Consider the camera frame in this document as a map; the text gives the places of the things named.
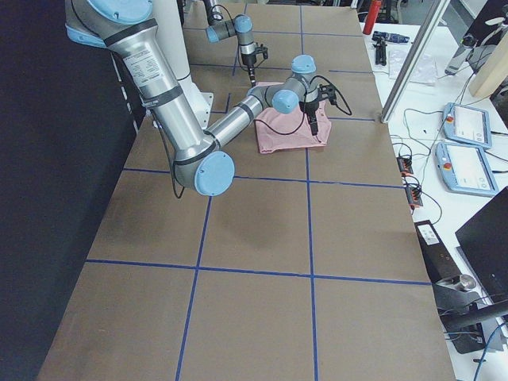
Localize blue teach pendant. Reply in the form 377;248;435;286
434;142;499;197
443;102;492;150

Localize red water bottle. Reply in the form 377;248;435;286
363;0;382;35

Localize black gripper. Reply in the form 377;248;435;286
300;98;320;137
241;52;257;86

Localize pink printed t-shirt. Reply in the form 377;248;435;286
255;90;332;154

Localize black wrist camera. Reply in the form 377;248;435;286
254;43;268;60
317;84;337;106

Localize upper orange usb hub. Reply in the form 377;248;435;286
396;156;414;177

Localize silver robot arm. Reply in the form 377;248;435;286
203;1;264;87
65;1;322;196

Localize upper blue teach pendant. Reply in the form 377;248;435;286
443;102;492;150

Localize lower blue teach pendant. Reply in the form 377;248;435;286
434;142;499;197

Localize blue folded umbrella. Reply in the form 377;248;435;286
372;31;410;44

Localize black box with label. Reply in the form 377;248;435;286
414;220;462;283

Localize orange usb hub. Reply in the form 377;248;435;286
396;156;414;177
404;183;423;210

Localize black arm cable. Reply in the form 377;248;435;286
158;75;353;198

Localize clear plastic bag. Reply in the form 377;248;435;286
387;48;437;85

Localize aluminium frame post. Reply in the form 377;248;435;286
380;0;450;123

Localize black monitor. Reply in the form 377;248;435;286
456;188;507;295

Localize black folded tripod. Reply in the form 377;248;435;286
374;37;387;66

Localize lower orange usb hub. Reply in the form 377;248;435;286
404;183;423;210

